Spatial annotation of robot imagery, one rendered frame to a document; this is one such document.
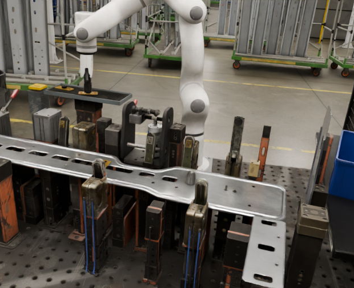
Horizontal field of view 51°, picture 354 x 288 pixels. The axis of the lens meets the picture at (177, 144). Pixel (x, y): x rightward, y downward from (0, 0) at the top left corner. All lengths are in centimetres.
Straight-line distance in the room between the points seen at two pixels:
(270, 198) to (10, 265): 93
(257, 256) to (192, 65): 93
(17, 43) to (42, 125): 405
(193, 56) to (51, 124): 66
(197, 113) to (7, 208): 86
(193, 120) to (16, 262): 92
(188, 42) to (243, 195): 72
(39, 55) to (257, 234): 477
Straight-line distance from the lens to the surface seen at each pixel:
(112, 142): 155
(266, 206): 126
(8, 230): 156
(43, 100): 186
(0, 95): 406
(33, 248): 155
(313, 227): 116
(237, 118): 134
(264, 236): 112
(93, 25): 156
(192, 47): 165
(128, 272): 140
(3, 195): 148
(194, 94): 166
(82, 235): 156
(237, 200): 126
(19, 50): 565
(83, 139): 156
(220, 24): 1082
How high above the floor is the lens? 165
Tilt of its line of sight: 24 degrees down
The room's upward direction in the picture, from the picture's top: 4 degrees clockwise
